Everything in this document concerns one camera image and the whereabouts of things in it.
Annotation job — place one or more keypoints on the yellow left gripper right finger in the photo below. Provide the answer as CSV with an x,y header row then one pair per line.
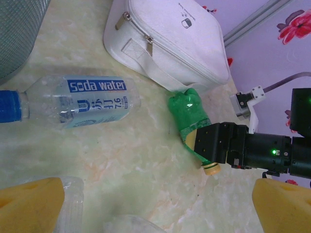
x,y
284,208

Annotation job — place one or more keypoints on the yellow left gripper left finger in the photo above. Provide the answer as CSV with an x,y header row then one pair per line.
x,y
29,206

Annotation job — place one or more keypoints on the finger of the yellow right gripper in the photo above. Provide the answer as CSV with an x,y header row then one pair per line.
x,y
190,139

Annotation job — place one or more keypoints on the green plastic bottle yellow cap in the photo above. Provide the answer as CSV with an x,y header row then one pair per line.
x,y
187,109

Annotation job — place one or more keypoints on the blue label water bottle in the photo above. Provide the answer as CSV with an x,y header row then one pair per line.
x,y
71,201

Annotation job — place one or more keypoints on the soda water bottle blue cap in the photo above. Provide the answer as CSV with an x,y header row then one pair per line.
x,y
85,102

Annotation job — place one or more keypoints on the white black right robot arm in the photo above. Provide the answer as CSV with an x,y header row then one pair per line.
x,y
301,109

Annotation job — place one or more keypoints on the green translucent trash bin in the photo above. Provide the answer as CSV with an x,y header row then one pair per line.
x,y
17,36

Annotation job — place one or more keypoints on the white zip case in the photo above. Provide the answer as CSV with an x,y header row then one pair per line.
x,y
170,36

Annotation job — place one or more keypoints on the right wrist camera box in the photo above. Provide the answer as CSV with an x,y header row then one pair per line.
x,y
245,106

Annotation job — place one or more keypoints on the aluminium frame post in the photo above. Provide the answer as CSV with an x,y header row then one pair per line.
x,y
255,20

